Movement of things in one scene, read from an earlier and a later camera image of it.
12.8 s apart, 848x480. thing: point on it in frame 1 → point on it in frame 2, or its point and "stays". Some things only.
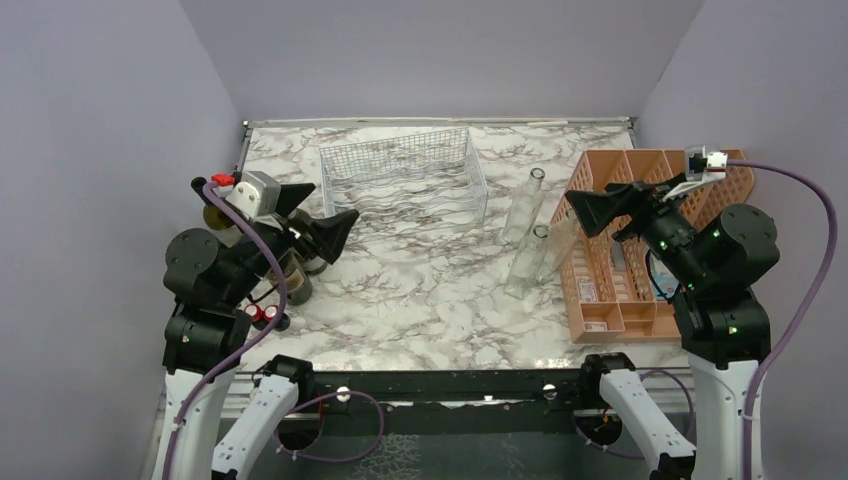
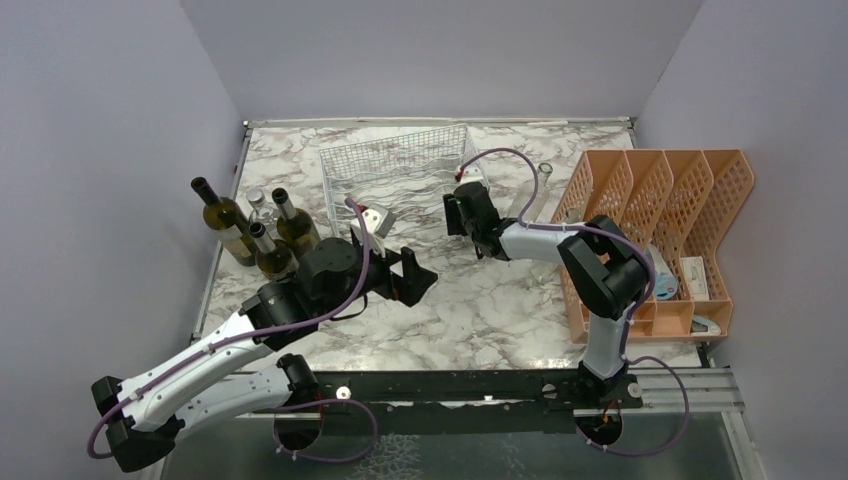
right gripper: (640, 200) → (451, 214)
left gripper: (329, 235) → (414, 282)
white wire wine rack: (435, 177) stays
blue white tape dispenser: (664, 283) stays
